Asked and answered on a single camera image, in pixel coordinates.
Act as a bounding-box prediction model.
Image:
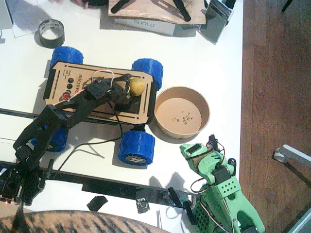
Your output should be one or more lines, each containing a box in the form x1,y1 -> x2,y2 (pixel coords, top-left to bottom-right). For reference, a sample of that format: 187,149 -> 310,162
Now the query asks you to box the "wooden microrover chassis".
43,61 -> 157,127

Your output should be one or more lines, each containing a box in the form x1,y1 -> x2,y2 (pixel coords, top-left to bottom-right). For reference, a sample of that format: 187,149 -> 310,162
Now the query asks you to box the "black round object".
69,0 -> 110,7

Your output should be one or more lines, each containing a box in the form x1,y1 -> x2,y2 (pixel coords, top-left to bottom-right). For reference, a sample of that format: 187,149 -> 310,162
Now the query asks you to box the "black flat bar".
34,166 -> 195,209

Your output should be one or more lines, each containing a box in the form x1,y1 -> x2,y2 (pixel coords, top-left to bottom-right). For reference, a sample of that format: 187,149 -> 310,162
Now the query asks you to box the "black table clamp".
167,186 -> 197,225
227,157 -> 237,177

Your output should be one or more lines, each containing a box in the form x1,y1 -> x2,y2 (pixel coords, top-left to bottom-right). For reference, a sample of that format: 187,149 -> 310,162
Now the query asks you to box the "grey duct tape roll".
38,18 -> 66,49

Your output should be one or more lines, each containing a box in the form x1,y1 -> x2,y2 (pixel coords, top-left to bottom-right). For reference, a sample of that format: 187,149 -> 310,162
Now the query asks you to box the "black cable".
57,100 -> 123,172

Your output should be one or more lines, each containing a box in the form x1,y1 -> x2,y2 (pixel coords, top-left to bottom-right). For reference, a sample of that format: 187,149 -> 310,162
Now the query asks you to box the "white SUNLU box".
113,17 -> 198,37

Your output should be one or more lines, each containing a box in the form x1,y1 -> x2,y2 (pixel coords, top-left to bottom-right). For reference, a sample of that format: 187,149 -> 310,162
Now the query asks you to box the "grey metal furniture edge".
284,206 -> 311,233

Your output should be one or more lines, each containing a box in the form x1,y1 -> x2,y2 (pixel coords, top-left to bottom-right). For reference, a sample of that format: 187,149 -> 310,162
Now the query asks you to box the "brown striped fur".
0,210 -> 171,233

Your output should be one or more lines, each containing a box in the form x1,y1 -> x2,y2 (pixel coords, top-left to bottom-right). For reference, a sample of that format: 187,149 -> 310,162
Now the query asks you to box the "silver metal furniture leg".
273,144 -> 311,185

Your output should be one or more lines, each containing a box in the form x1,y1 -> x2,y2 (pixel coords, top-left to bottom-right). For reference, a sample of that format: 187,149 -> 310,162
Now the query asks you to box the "white paper sheet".
156,207 -> 192,230
9,0 -> 61,39

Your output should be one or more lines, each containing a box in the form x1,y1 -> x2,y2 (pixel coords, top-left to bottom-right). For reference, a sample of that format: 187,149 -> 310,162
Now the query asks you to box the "black furniture leg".
281,0 -> 294,13

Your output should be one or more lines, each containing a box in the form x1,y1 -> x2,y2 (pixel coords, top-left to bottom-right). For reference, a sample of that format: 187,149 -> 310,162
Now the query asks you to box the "black camera with cardboard mount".
206,133 -> 221,152

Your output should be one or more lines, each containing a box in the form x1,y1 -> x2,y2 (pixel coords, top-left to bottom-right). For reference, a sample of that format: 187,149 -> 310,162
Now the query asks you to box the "grey electronic device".
199,0 -> 234,46

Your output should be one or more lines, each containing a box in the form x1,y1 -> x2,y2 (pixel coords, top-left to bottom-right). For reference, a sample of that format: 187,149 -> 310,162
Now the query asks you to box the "small yellow potato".
128,77 -> 147,97

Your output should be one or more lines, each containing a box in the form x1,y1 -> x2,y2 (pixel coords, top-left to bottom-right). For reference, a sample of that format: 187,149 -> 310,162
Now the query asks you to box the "plywood sheet with cutouts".
108,0 -> 207,26

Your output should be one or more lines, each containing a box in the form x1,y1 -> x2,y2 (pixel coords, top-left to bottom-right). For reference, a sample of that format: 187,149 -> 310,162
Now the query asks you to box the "black flat stick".
173,0 -> 192,22
110,0 -> 133,13

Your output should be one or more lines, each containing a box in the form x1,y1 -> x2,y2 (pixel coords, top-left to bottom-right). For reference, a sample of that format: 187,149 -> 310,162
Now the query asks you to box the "brown paper bowl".
153,86 -> 210,140

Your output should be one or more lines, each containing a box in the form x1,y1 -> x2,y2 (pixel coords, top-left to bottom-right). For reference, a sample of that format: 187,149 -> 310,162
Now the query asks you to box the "black tape piece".
135,197 -> 150,215
86,195 -> 109,212

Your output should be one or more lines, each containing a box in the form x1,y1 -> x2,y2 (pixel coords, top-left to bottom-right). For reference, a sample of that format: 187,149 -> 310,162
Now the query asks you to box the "black thin strip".
0,108 -> 44,120

